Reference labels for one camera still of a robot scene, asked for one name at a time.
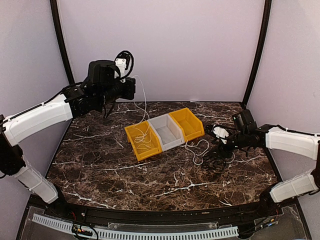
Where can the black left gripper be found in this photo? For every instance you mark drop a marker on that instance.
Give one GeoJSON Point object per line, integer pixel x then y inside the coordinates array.
{"type": "Point", "coordinates": [129, 93]}

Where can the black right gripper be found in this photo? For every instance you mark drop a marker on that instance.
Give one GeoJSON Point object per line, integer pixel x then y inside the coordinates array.
{"type": "Point", "coordinates": [222, 149]}

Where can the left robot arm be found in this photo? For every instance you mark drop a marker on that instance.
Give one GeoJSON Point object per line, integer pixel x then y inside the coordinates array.
{"type": "Point", "coordinates": [106, 81]}

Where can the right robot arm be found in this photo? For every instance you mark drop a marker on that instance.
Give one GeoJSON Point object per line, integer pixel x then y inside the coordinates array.
{"type": "Point", "coordinates": [246, 134]}

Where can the right yellow plastic bin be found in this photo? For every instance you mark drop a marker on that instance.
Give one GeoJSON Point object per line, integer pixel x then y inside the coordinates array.
{"type": "Point", "coordinates": [191, 126]}

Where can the yellow plastic bin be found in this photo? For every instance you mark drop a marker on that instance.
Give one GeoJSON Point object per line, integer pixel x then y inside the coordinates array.
{"type": "Point", "coordinates": [191, 126]}
{"type": "Point", "coordinates": [143, 140]}

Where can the left yellow plastic bin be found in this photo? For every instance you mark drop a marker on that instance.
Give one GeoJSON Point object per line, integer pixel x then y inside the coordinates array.
{"type": "Point", "coordinates": [143, 140]}

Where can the white plastic bin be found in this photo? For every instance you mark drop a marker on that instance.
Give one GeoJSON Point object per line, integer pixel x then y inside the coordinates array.
{"type": "Point", "coordinates": [168, 132]}

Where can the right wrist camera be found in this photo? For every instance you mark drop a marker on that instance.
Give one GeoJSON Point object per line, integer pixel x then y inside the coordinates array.
{"type": "Point", "coordinates": [217, 132]}

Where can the left black frame post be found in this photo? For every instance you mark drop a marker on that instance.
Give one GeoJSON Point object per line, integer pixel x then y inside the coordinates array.
{"type": "Point", "coordinates": [60, 41]}

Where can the black frame post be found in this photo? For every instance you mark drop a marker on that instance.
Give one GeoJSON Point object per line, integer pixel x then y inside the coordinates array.
{"type": "Point", "coordinates": [60, 41]}
{"type": "Point", "coordinates": [258, 53]}

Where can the black front rail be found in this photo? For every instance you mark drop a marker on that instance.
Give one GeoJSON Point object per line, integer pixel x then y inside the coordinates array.
{"type": "Point", "coordinates": [241, 214]}

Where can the white slotted cable duct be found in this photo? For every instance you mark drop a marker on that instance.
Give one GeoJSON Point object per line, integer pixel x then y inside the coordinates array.
{"type": "Point", "coordinates": [100, 233]}

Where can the right black frame post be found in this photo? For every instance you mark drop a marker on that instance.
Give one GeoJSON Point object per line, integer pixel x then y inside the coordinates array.
{"type": "Point", "coordinates": [258, 53]}

